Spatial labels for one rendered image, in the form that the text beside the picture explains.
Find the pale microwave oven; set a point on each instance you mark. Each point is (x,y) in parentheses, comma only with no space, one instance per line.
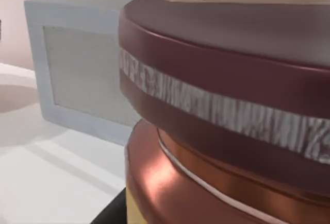
(77,72)

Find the brown jar with maroon lid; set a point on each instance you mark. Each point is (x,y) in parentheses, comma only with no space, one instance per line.
(219,85)

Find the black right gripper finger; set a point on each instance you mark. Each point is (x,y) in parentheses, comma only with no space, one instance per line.
(112,212)

